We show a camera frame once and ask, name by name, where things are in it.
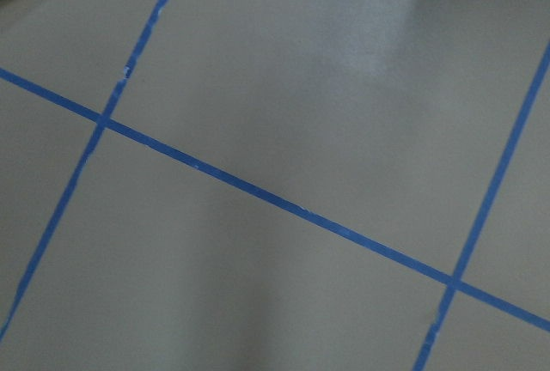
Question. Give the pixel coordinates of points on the brown paper table cover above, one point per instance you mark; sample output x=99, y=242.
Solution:
x=258, y=87

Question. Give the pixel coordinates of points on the blue tape grid lines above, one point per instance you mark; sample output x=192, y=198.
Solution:
x=275, y=199

